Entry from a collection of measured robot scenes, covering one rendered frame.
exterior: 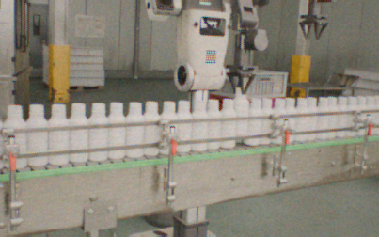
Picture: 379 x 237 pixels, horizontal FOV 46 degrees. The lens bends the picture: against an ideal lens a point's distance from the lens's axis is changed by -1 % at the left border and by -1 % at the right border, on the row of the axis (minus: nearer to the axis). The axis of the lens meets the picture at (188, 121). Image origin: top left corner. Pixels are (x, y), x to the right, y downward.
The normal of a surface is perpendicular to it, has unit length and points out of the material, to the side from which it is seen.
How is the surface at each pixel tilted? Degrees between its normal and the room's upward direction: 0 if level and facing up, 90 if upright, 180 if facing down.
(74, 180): 90
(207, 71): 90
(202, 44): 90
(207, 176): 90
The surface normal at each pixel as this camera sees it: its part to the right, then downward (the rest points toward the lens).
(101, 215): 0.52, 0.18
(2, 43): 0.23, 0.19
